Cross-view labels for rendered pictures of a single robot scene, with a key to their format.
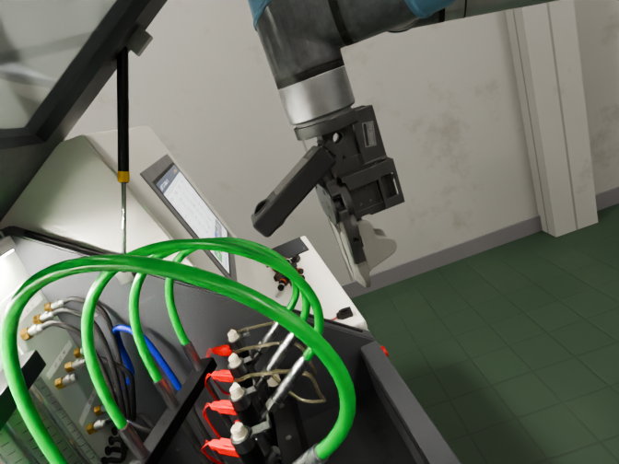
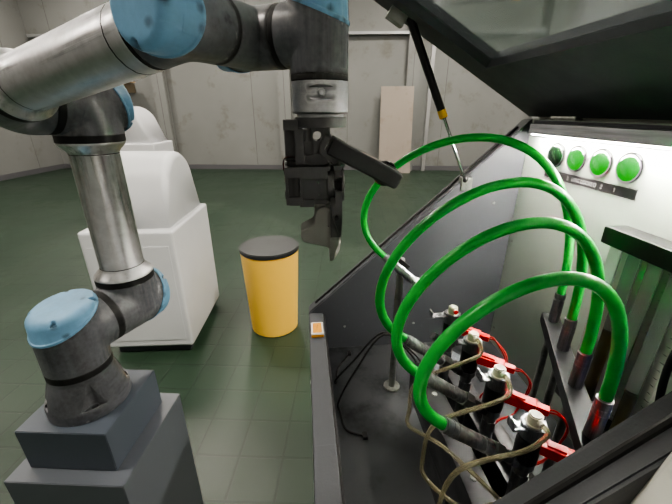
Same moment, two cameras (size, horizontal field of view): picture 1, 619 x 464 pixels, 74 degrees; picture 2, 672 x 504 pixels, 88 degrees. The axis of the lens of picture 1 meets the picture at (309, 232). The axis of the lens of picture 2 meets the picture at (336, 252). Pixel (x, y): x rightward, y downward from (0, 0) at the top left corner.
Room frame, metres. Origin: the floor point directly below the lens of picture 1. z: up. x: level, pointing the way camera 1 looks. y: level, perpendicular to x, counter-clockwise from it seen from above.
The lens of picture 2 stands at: (0.97, -0.03, 1.47)
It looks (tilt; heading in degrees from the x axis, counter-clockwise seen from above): 22 degrees down; 181
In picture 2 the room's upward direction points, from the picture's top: straight up
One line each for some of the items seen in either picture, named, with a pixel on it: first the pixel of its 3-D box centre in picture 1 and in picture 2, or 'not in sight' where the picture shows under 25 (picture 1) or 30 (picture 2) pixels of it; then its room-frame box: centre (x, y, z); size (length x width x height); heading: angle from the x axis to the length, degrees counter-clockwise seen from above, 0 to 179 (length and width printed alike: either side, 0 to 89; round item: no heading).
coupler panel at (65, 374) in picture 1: (73, 364); not in sight; (0.64, 0.46, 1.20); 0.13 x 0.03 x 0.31; 6
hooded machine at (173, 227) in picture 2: not in sight; (155, 247); (-1.18, -1.26, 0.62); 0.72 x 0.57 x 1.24; 0
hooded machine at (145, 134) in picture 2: not in sight; (142, 160); (-4.46, -3.06, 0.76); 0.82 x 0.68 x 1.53; 87
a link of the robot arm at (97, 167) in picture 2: not in sight; (108, 211); (0.28, -0.51, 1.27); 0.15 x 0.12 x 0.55; 158
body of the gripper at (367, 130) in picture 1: (346, 167); (315, 162); (0.46, -0.07, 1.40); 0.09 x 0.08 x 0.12; 96
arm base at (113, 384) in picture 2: not in sight; (85, 379); (0.40, -0.56, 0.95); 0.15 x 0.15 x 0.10
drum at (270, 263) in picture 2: not in sight; (272, 286); (-1.21, -0.51, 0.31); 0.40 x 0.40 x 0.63
